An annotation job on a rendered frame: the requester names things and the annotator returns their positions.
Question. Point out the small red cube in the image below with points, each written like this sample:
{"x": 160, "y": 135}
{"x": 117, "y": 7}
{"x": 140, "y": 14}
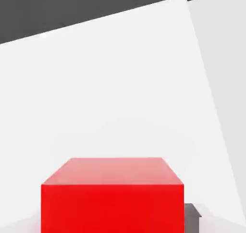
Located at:
{"x": 112, "y": 208}

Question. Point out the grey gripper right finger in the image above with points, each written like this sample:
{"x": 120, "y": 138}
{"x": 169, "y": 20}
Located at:
{"x": 191, "y": 221}

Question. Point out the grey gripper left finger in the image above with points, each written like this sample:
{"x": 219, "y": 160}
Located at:
{"x": 32, "y": 225}

